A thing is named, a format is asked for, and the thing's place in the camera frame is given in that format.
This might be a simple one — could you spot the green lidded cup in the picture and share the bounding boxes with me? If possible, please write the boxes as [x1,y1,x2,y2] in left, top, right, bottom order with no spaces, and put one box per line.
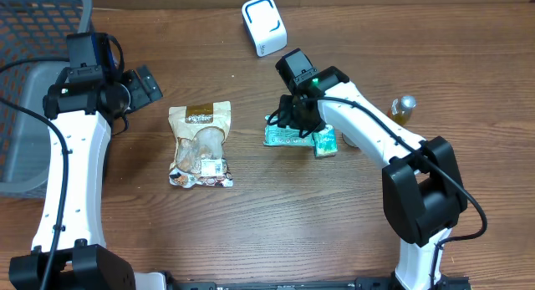
[342,134,358,148]

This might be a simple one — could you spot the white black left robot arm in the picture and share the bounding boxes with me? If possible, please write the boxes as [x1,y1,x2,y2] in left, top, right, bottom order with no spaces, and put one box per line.
[9,63,172,290]

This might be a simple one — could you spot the yellow oil bottle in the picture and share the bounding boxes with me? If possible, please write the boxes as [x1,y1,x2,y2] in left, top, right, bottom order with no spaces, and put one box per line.
[387,95,417,126]

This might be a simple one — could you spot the grey plastic mesh basket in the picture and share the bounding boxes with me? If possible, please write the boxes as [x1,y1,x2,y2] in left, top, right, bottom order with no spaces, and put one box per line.
[1,0,93,198]

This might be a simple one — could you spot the white barcode scanner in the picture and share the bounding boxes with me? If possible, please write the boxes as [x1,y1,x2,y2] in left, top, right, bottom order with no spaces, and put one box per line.
[242,0,288,58]

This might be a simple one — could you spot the brown Pantree snack pouch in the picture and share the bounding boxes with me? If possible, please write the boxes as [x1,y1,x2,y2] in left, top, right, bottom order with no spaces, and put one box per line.
[168,101,233,188]

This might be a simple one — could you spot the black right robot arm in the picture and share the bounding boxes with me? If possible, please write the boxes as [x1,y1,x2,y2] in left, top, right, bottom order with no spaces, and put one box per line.
[276,64,468,289]

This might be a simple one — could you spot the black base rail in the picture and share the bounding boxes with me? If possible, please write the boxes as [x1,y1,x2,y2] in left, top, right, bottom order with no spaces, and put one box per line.
[166,275,473,290]

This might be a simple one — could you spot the teal tissue pack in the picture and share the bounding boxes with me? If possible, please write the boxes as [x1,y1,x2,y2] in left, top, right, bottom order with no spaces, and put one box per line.
[313,125,338,158]

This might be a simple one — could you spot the teal snack bar wrapper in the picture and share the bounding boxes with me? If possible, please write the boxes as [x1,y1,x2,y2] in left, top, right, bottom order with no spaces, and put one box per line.
[263,125,314,147]

